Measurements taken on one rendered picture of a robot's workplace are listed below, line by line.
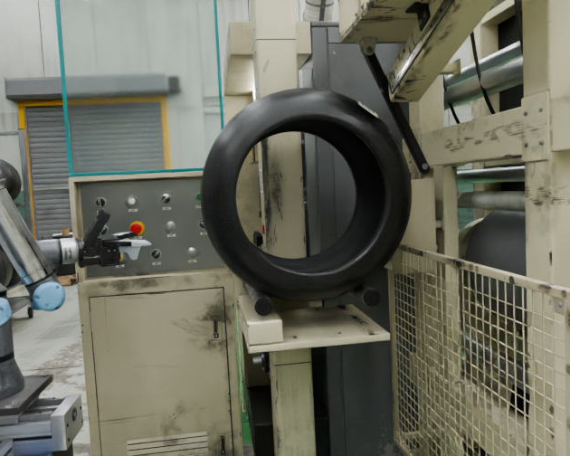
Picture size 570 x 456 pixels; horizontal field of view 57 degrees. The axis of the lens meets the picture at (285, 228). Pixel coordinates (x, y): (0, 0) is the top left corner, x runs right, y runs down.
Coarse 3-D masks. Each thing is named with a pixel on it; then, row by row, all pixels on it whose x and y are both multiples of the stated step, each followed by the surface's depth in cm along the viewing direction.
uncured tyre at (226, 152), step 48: (288, 96) 129; (336, 96) 131; (240, 144) 126; (336, 144) 157; (384, 144) 131; (384, 192) 155; (240, 240) 128; (384, 240) 133; (288, 288) 131; (336, 288) 133
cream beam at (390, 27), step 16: (352, 0) 146; (368, 0) 133; (384, 0) 127; (400, 0) 128; (416, 0) 128; (352, 16) 147; (368, 16) 139; (384, 16) 140; (400, 16) 140; (416, 16) 141; (352, 32) 152; (368, 32) 153; (384, 32) 154; (400, 32) 155
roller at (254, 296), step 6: (246, 288) 158; (252, 288) 145; (252, 294) 139; (258, 294) 135; (264, 294) 135; (252, 300) 135; (258, 300) 129; (264, 300) 129; (270, 300) 130; (258, 306) 129; (264, 306) 129; (270, 306) 129; (258, 312) 129; (264, 312) 129; (270, 312) 130
